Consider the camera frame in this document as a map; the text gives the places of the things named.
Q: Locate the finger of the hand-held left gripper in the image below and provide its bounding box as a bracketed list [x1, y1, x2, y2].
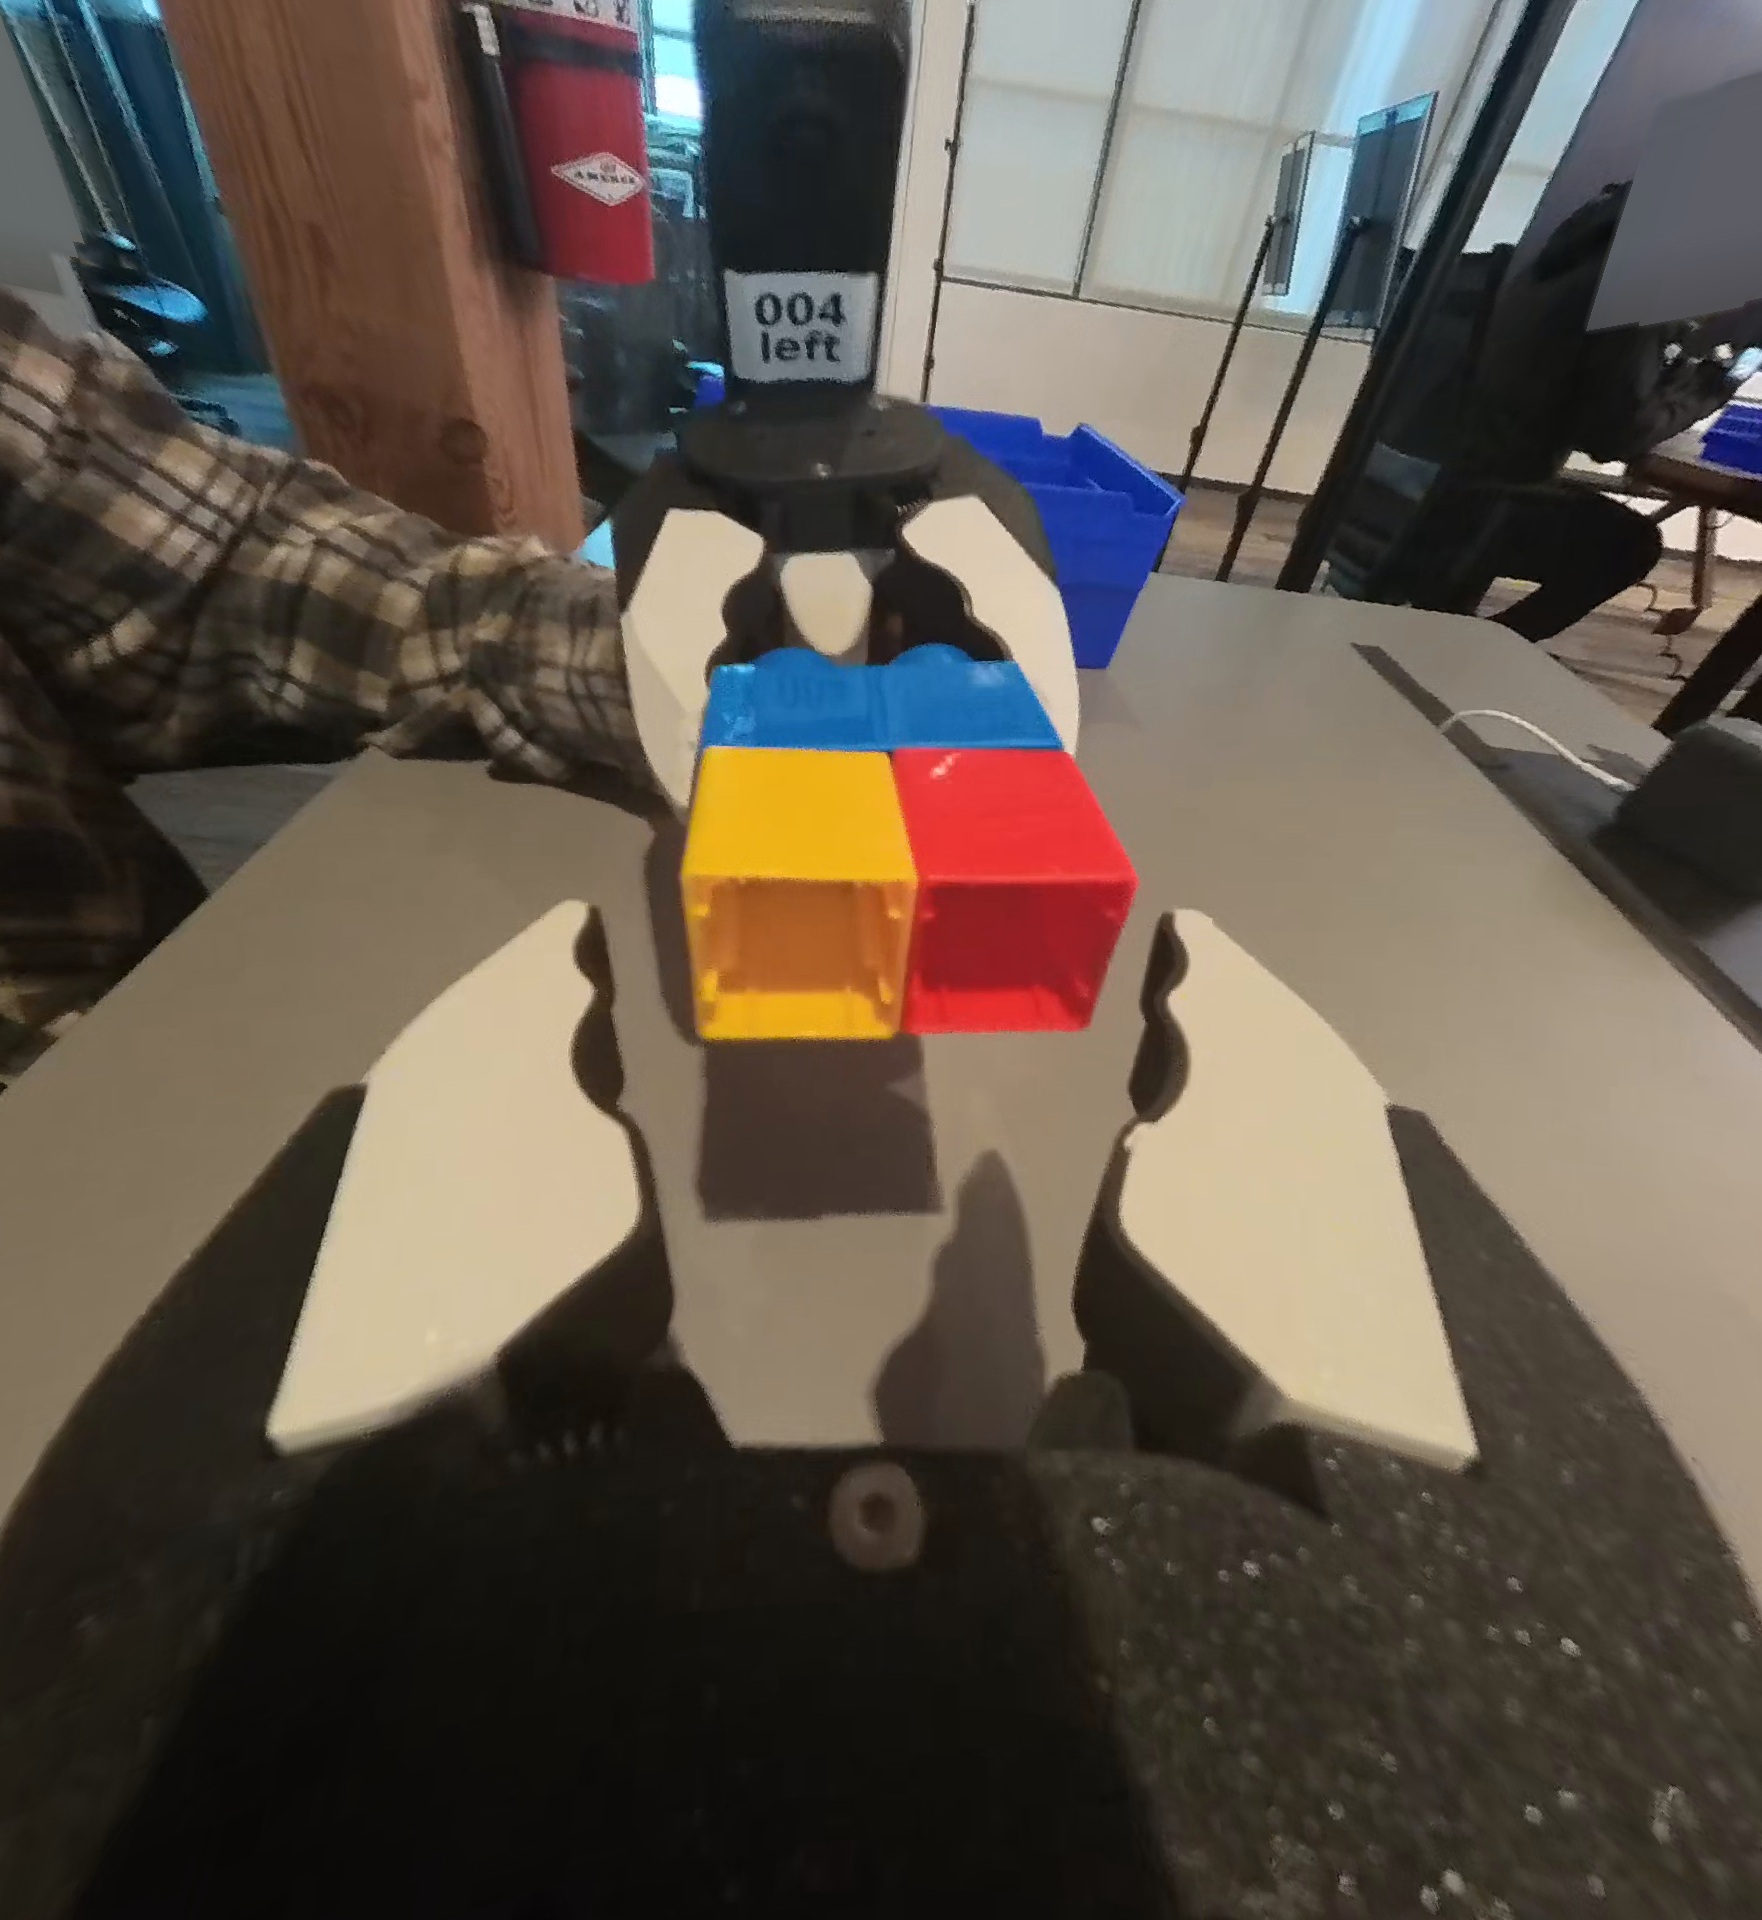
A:
[902, 500, 1084, 753]
[617, 510, 764, 814]

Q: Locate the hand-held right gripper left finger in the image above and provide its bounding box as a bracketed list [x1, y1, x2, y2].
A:
[265, 901, 664, 1456]

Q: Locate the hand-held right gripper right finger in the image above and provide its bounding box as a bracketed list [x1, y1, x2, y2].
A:
[1075, 908, 1478, 1471]

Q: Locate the blue mega block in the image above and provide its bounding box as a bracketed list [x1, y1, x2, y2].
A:
[699, 642, 1062, 756]

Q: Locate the blue divided plastic bin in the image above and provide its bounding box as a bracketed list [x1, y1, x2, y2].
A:
[925, 401, 1185, 669]

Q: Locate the small red mega block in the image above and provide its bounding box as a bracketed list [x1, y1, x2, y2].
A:
[894, 746, 1137, 1037]

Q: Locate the small yellow mega block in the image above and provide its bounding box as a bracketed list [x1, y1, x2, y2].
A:
[682, 748, 918, 1043]

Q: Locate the red fire extinguisher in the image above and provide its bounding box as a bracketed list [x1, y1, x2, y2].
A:
[457, 0, 658, 285]

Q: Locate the wooden pillar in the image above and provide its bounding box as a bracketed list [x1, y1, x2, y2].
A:
[162, 0, 591, 550]

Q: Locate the dark grey power adapter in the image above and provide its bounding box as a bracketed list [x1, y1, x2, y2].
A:
[1614, 720, 1762, 903]

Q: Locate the person's plaid shirt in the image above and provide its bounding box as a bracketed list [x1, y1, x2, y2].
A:
[0, 270, 313, 1159]

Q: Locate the black metal post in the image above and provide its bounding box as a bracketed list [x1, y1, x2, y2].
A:
[1277, 0, 1571, 594]

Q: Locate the white cable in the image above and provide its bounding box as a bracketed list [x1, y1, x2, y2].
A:
[1439, 709, 1641, 790]

